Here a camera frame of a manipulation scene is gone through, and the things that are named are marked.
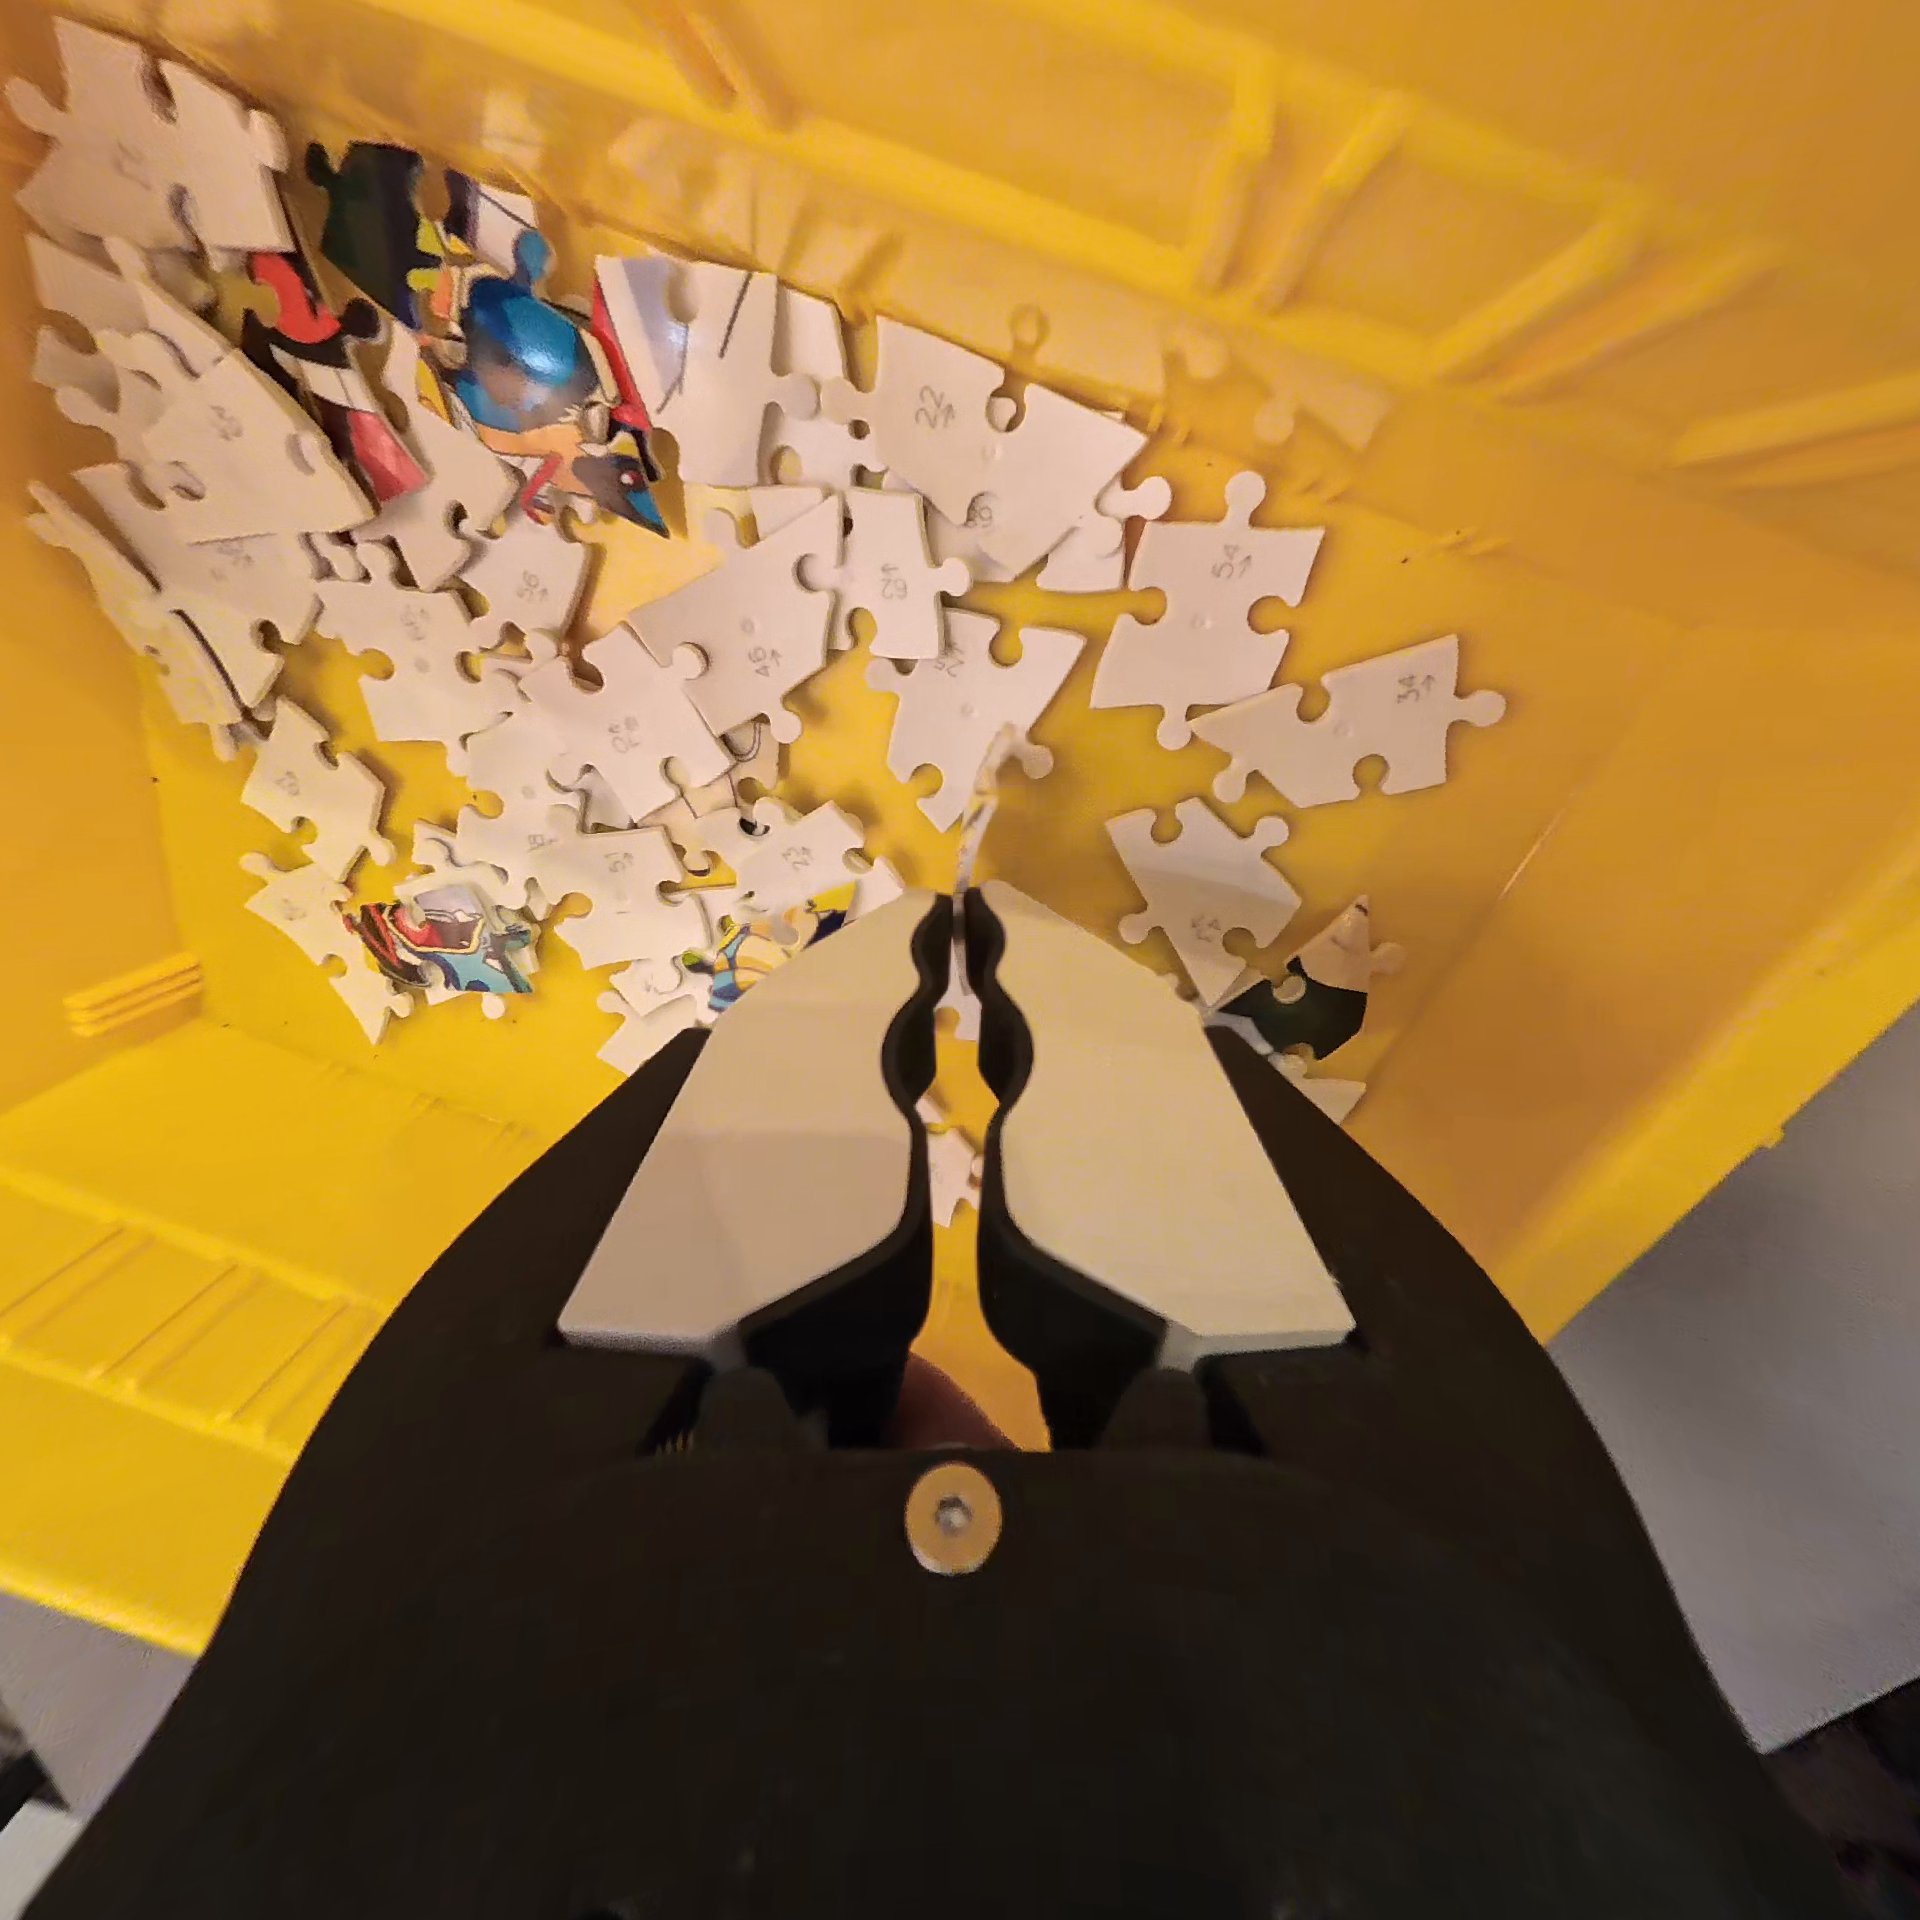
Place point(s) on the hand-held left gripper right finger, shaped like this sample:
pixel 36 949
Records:
pixel 1171 1182

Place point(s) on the yellow plastic bin holding pieces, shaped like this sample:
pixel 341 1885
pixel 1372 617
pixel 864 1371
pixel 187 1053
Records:
pixel 1649 897

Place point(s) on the pile of puzzle pieces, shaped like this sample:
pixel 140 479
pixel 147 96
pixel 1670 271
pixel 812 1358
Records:
pixel 1217 631

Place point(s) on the white jigsaw piece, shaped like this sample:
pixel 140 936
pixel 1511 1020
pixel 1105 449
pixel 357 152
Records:
pixel 978 817

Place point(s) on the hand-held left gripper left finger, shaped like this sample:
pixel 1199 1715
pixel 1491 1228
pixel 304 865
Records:
pixel 734 1203

